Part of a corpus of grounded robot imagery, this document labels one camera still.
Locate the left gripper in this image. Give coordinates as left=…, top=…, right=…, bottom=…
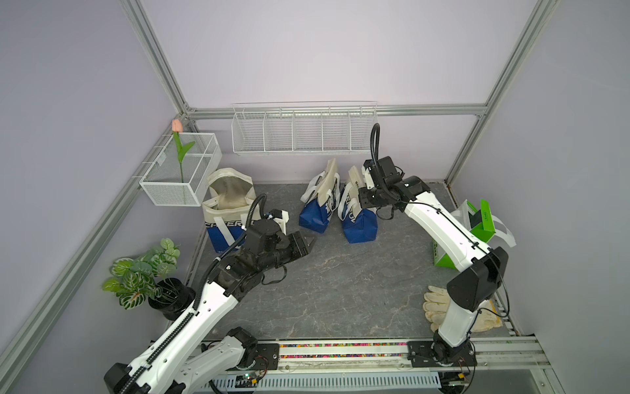
left=261, top=229, right=318, bottom=270

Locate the blue beige takeout bag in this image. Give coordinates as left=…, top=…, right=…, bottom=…
left=202, top=167, right=257, bottom=254

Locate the green and white takeout bag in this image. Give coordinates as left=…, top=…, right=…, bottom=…
left=451, top=199, right=516, bottom=248

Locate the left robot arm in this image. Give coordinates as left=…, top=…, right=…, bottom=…
left=104, top=194, right=314, bottom=393

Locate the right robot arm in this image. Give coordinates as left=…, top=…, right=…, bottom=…
left=359, top=123, right=509, bottom=366

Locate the beige work glove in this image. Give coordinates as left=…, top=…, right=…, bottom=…
left=423, top=286, right=503, bottom=333

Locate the artificial pink tulip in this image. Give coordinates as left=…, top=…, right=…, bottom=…
left=172, top=119, right=195, bottom=182

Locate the potted green leafy plant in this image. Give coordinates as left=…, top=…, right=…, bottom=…
left=101, top=238, right=195, bottom=321

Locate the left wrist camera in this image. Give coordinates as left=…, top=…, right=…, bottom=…
left=267, top=208, right=290, bottom=235

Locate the long white wire basket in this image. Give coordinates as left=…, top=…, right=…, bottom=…
left=231, top=102, right=378, bottom=154

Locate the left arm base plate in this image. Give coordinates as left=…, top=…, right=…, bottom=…
left=236, top=342, right=280, bottom=371

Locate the small white wire basket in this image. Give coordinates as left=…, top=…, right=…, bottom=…
left=139, top=132, right=222, bottom=207

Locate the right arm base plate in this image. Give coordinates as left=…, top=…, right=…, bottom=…
left=407, top=339, right=477, bottom=368

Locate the aluminium frame rail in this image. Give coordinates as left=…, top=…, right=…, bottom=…
left=187, top=102, right=489, bottom=121

